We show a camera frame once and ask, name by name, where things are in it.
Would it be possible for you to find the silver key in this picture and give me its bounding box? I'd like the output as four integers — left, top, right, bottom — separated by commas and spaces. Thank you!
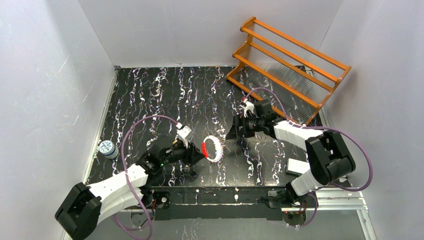
183, 164, 198, 179

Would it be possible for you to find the white red keyring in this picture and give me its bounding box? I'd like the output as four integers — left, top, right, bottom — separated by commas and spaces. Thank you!
201, 135, 225, 164

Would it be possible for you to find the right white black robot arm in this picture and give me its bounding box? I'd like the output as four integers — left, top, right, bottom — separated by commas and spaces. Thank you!
225, 99, 356, 199

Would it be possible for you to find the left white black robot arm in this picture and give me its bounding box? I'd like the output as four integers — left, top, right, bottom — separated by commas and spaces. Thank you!
54, 140, 208, 240

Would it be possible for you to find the white box with red mark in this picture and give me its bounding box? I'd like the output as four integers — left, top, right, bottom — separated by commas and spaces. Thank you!
285, 158, 310, 177

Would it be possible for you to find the orange wooden rack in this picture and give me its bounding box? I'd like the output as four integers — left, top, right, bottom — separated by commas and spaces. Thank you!
226, 16, 352, 125

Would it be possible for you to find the small blue white jar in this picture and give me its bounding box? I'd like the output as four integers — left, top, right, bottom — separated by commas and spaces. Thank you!
98, 140, 119, 160

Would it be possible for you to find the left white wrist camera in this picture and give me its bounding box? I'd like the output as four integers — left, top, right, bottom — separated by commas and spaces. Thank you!
176, 122, 194, 149

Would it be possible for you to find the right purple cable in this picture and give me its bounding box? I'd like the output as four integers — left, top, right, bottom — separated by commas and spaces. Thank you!
243, 87, 374, 228

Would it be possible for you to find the purple cable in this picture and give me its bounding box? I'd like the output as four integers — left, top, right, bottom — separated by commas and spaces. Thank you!
111, 114, 181, 240
243, 87, 374, 228

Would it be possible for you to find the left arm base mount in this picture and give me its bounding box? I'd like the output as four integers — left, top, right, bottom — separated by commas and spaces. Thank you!
135, 187, 171, 211

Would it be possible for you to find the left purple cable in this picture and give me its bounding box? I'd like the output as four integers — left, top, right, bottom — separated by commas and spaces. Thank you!
111, 114, 181, 240

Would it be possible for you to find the aluminium frame rail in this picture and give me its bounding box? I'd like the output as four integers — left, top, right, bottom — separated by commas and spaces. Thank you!
67, 187, 369, 213

